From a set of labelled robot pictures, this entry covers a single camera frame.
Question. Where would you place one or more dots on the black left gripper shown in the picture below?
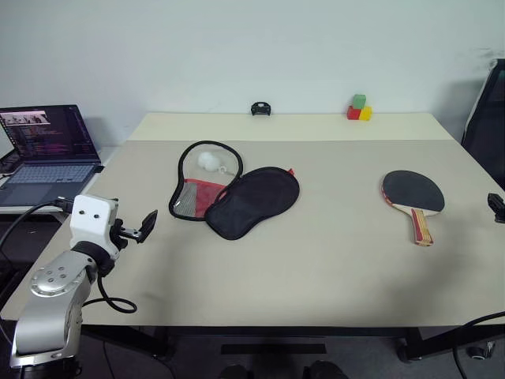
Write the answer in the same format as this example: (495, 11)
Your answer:
(120, 233)

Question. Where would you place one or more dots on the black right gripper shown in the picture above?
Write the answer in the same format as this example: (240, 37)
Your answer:
(501, 218)

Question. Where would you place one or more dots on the white fluffy pompom charm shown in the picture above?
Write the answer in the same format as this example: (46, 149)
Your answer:
(208, 161)

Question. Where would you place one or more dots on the black and red paddle case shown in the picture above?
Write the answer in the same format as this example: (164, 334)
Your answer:
(252, 201)

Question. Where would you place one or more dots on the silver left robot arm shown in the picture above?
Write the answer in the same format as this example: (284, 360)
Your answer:
(51, 292)

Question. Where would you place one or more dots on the black office chair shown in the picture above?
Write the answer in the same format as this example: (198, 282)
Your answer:
(487, 130)

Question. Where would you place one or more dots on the open dark laptop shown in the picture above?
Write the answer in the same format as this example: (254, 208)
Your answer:
(51, 173)

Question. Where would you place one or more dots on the yellow cube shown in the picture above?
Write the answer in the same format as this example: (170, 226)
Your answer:
(366, 113)

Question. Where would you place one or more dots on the small black gadget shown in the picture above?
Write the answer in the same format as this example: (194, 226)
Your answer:
(260, 108)

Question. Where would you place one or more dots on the red cube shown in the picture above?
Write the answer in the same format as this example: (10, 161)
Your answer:
(354, 113)

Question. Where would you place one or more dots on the green cube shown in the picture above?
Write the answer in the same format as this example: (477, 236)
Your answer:
(359, 101)

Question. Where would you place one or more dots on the dark rounded shape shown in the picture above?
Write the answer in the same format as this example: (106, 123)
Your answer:
(325, 371)

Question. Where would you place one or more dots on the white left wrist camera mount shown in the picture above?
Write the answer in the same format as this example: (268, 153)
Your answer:
(90, 221)

